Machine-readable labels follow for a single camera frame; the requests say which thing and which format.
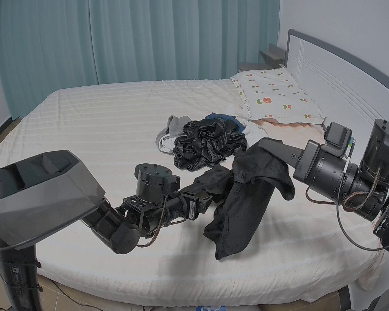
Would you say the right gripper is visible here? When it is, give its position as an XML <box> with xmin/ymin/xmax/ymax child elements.
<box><xmin>259</xmin><ymin>138</ymin><xmax>359</xmax><ymax>205</ymax></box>

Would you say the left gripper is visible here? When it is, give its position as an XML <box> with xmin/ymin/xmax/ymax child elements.
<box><xmin>165</xmin><ymin>191</ymin><xmax>213</xmax><ymax>222</ymax></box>

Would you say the black T-shirt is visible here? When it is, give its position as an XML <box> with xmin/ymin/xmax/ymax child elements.
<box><xmin>182</xmin><ymin>144</ymin><xmax>295</xmax><ymax>261</ymax></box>

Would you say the pile of clothes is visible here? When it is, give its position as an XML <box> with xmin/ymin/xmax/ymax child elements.
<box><xmin>156</xmin><ymin>111</ymin><xmax>269</xmax><ymax>171</ymax></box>

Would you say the bed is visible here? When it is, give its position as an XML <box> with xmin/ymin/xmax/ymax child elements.
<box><xmin>0</xmin><ymin>29</ymin><xmax>389</xmax><ymax>307</ymax></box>

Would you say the white printed pillow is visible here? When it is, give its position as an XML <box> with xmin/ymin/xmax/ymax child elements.
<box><xmin>230</xmin><ymin>64</ymin><xmax>326</xmax><ymax>124</ymax></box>

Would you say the grey bedside table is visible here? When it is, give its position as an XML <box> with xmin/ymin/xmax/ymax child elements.
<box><xmin>239</xmin><ymin>43</ymin><xmax>287</xmax><ymax>74</ymax></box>

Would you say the blue-green curtain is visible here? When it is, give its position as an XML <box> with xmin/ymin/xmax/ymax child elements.
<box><xmin>0</xmin><ymin>0</ymin><xmax>91</xmax><ymax>119</ymax></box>
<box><xmin>89</xmin><ymin>0</ymin><xmax>281</xmax><ymax>85</ymax></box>

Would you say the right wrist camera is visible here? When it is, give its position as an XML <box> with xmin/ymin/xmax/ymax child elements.
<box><xmin>324</xmin><ymin>122</ymin><xmax>356</xmax><ymax>158</ymax></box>

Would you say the black cable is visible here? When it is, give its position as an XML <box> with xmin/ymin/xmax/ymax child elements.
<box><xmin>49</xmin><ymin>277</ymin><xmax>99</xmax><ymax>308</ymax></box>
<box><xmin>336</xmin><ymin>200</ymin><xmax>389</xmax><ymax>252</ymax></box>

